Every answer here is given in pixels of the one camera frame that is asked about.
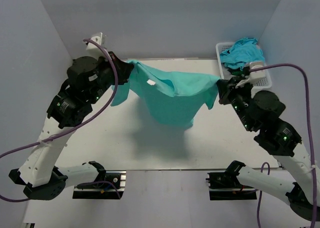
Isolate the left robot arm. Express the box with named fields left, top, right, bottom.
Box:
left=9, top=52, right=134, bottom=200

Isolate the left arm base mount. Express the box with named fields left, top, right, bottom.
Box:
left=72, top=171, right=126, bottom=200

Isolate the light blue t shirt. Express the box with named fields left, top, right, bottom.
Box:
left=219, top=38, right=265, bottom=70

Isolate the green cloth in basket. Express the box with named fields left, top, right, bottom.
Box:
left=229, top=69, right=244, bottom=77

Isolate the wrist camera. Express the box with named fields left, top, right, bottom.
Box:
left=85, top=32, right=106, bottom=60
left=236, top=61, right=266, bottom=88

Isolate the white plastic basket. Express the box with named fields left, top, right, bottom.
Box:
left=215, top=42, right=272, bottom=90

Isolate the teal t shirt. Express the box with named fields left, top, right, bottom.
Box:
left=111, top=60, right=220, bottom=128

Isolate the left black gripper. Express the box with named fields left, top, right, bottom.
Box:
left=87, top=51, right=134, bottom=104

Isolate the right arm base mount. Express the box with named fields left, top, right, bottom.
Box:
left=206, top=172, right=257, bottom=201

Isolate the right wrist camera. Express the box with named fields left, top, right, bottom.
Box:
left=236, top=61, right=266, bottom=88

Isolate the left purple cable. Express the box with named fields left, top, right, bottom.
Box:
left=0, top=38, right=121, bottom=203

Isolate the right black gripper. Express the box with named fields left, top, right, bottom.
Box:
left=216, top=75, right=256, bottom=131

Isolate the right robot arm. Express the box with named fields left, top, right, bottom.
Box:
left=217, top=78, right=320, bottom=223

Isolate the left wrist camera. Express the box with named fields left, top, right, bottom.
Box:
left=85, top=32, right=106, bottom=60

